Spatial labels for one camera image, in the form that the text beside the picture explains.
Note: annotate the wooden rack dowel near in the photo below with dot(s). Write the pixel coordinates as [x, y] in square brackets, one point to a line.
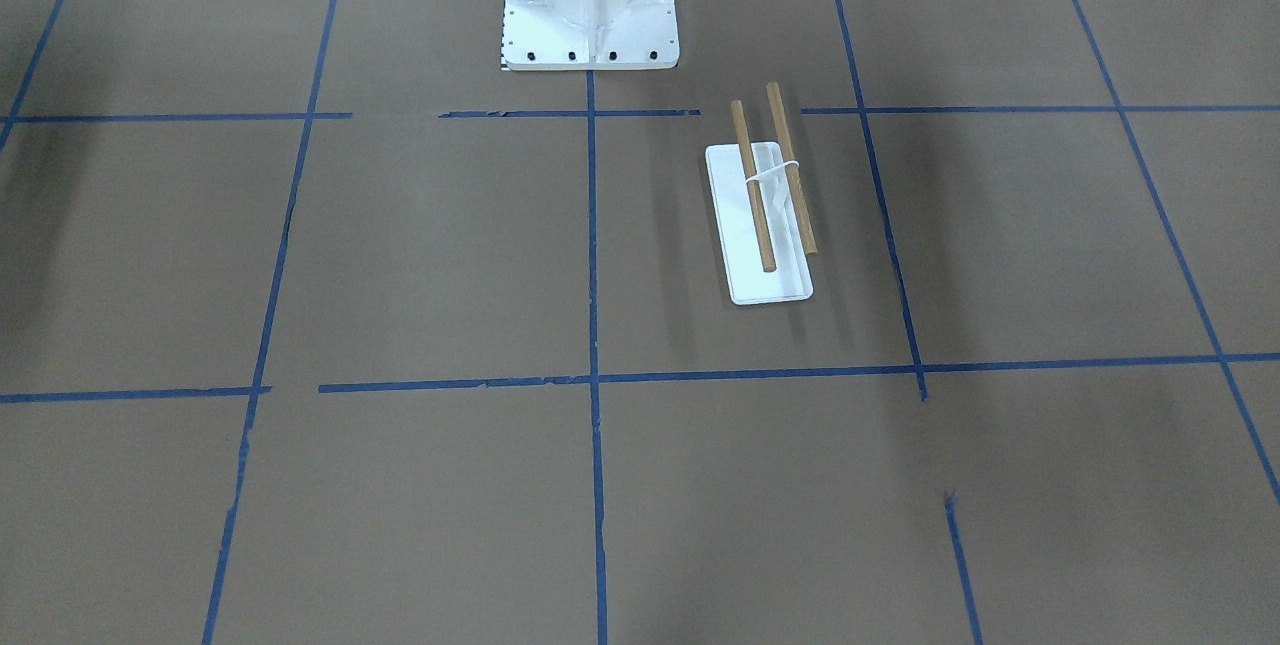
[752, 184]

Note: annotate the white rack base tray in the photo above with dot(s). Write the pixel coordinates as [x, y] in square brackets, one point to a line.
[749, 285]

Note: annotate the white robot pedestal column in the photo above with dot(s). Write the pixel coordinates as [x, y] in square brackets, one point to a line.
[596, 35]

